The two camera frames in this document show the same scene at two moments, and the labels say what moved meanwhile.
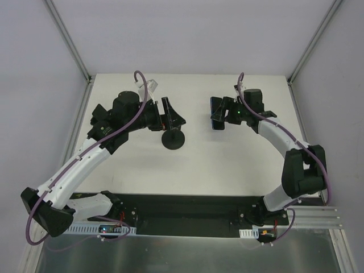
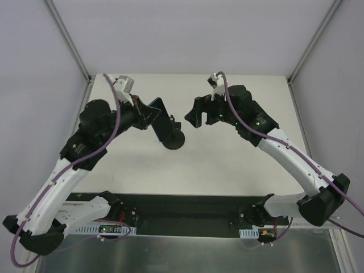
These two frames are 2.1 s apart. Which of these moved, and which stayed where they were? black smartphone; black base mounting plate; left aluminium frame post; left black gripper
Moved: left black gripper; black smartphone
Stayed: left aluminium frame post; black base mounting plate
